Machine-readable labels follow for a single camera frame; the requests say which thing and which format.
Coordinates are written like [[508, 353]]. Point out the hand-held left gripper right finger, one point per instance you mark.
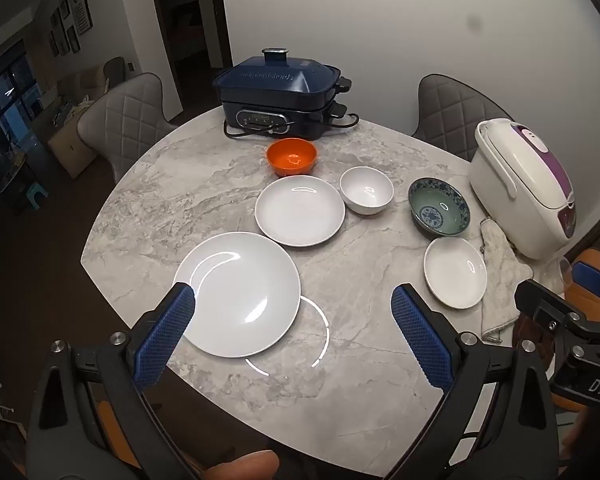
[[420, 335]]

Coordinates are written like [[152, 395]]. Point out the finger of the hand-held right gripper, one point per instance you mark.
[[545, 305], [595, 280]]

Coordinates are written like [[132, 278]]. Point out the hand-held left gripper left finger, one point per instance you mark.
[[165, 335]]

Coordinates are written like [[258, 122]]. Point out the small white plate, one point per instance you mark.
[[455, 272]]

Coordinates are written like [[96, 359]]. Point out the large white plate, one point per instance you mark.
[[245, 290]]

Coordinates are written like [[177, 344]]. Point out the blue patterned ceramic bowl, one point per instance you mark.
[[439, 207]]

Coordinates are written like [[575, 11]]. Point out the white bowl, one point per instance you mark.
[[366, 190]]

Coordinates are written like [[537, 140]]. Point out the medium white plate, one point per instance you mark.
[[300, 212]]

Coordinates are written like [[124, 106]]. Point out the orange bowl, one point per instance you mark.
[[291, 157]]

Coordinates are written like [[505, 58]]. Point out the person's left hand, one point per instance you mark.
[[245, 466]]

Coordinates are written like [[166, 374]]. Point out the white dish cloth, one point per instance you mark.
[[502, 275]]

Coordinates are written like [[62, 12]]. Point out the white rice cooker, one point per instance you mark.
[[515, 175]]

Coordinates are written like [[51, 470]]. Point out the small blue stool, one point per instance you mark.
[[34, 196]]

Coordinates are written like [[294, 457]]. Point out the cardboard box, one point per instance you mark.
[[72, 147]]

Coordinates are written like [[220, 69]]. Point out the grey quilted chair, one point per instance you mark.
[[130, 115], [455, 110]]

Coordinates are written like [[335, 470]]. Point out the dark blue electric cooker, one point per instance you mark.
[[275, 85]]

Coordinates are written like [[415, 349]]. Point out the dark window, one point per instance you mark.
[[5, 110]]

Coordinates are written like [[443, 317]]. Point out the group of wall picture frames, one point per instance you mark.
[[77, 7]]

